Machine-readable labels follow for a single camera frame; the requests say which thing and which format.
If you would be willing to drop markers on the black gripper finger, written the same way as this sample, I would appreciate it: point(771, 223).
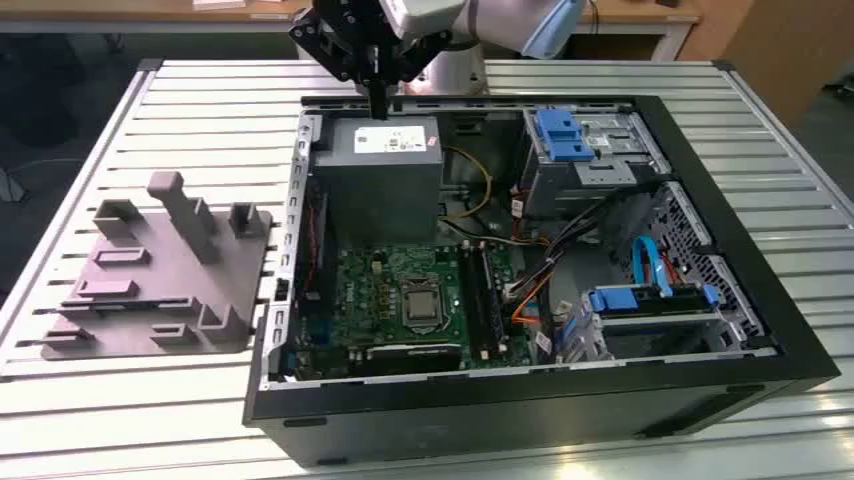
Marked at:
point(417, 57)
point(334, 62)

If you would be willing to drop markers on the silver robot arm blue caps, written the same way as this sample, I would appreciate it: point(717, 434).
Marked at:
point(508, 20)

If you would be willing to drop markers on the white box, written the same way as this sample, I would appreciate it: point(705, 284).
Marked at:
point(217, 4)

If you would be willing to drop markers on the grey power supply unit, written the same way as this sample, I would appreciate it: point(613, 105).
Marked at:
point(374, 200)

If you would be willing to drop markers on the silver drive cage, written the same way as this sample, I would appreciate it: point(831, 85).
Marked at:
point(601, 175)

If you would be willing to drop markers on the black office chair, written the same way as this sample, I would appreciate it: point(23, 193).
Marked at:
point(41, 90)

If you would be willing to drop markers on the CPU socket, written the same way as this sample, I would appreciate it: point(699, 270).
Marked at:
point(421, 284)

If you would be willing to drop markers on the green motherboard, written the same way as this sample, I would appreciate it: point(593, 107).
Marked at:
point(374, 300)

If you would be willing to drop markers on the silver CPU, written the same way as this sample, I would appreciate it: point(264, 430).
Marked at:
point(422, 306)

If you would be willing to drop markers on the wooden cabinet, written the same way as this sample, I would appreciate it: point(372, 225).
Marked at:
point(788, 50)

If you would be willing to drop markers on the hard disk in blue carrier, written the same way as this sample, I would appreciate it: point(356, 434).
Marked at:
point(617, 300)

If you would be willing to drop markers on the black graphics card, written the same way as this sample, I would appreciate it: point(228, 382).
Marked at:
point(414, 356)

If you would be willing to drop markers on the grey parts rack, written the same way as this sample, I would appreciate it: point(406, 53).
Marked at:
point(134, 342)

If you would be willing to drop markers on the black PC case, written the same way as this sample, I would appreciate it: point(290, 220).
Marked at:
point(468, 425)

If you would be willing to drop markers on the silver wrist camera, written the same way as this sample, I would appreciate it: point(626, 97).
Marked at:
point(421, 17)

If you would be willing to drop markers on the blue drive bracket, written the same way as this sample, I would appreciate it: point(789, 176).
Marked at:
point(561, 135)

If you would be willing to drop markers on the silver disk bay frame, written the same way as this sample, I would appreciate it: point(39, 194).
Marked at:
point(661, 320)

